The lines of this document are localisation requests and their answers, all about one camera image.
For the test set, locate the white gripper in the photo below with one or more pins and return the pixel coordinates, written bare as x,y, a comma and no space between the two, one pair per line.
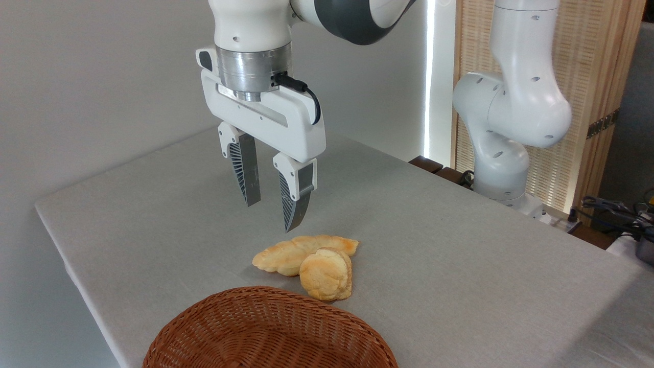
286,120

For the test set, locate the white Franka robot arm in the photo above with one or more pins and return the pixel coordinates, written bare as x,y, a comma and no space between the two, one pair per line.
516,102

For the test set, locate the long golden bread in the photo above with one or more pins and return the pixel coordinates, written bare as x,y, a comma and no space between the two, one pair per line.
283,255

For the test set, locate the round golden bread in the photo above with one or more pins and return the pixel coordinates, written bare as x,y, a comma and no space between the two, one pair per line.
327,276

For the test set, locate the brown wicker basket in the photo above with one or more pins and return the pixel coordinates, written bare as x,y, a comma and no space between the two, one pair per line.
265,332

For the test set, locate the dark brown wooden furniture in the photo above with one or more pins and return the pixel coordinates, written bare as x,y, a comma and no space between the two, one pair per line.
434,167

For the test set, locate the grey tablecloth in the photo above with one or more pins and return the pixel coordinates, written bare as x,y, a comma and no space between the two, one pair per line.
460,286

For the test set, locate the dark metal screen hinge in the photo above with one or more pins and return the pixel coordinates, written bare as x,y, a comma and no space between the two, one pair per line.
603,123

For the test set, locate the wooden slatted folding screen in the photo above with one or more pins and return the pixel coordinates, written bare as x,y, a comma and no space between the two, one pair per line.
587,61

